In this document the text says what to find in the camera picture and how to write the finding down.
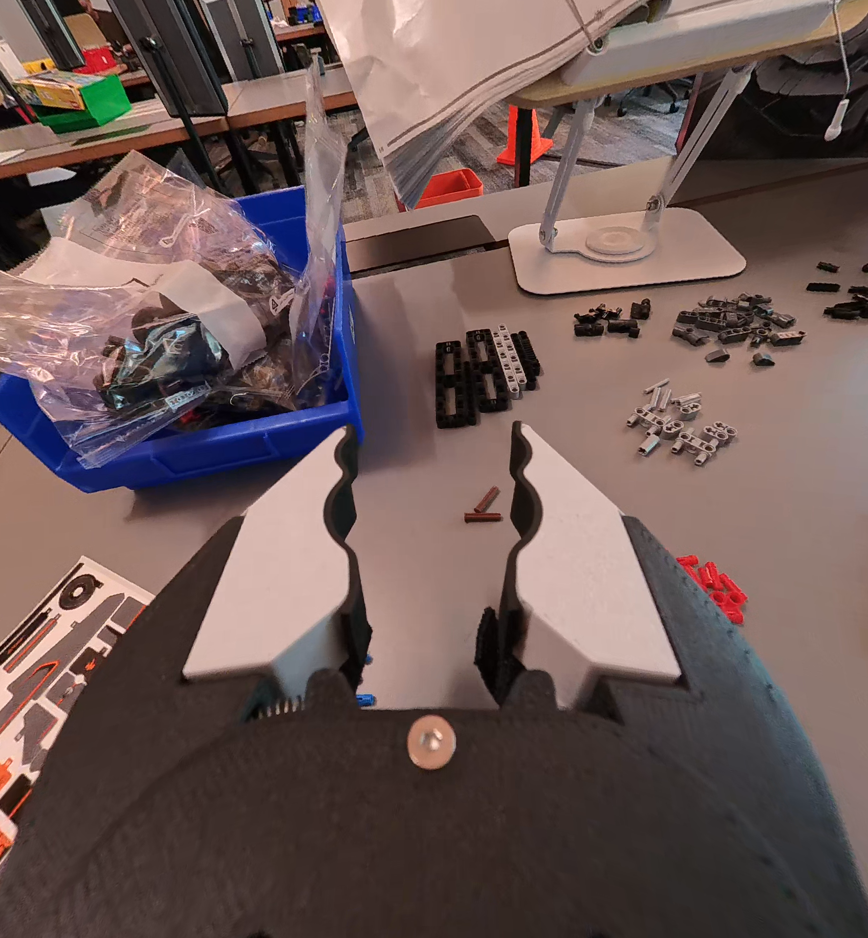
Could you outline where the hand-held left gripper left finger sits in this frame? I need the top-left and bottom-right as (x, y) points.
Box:
(182, 425), (374, 706)

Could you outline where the yellow toy box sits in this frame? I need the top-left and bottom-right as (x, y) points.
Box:
(12, 67), (106, 111)

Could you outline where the blue plastic bin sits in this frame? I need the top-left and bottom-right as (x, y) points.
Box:
(0, 186), (366, 494)

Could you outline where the white lamp base stand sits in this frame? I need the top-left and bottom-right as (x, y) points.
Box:
(507, 0), (868, 298)

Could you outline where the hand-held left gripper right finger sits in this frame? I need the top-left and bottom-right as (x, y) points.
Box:
(474, 421), (683, 712)

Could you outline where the orange traffic cone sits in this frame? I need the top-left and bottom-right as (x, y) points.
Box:
(496, 104), (555, 167)

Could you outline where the pile of dark grey pieces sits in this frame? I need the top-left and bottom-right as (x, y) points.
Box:
(672, 292), (808, 347)

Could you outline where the scatter of black lego pins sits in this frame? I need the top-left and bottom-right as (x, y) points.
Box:
(805, 259), (868, 362)

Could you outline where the green box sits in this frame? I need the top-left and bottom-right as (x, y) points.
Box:
(34, 72), (133, 136)

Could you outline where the orange plastic bin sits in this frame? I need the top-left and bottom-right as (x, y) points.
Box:
(396, 168), (485, 213)

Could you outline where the clear plastic parts bag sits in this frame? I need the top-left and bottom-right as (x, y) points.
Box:
(0, 149), (337, 470)
(298, 64), (351, 412)

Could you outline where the lego sticker sheet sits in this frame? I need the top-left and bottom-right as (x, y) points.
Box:
(0, 556), (157, 911)

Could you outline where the grey upright panel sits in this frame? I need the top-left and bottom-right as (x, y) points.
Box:
(203, 0), (289, 79)

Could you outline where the grey background table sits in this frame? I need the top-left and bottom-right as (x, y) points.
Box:
(0, 116), (230, 189)
(224, 66), (359, 133)

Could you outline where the pile of red lego pins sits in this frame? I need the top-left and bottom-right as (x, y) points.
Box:
(675, 554), (749, 626)

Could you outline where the black lego beam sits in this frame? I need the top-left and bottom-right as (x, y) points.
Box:
(514, 330), (543, 390)

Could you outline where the pile of black angled connectors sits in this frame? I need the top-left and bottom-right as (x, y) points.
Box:
(572, 296), (653, 340)

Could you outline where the light grey lego beam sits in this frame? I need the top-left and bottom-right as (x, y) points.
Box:
(488, 330), (529, 400)

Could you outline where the white pull cord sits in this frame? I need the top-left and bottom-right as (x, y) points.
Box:
(823, 0), (857, 142)

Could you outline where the pile of light grey connectors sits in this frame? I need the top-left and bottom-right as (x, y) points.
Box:
(624, 377), (740, 469)

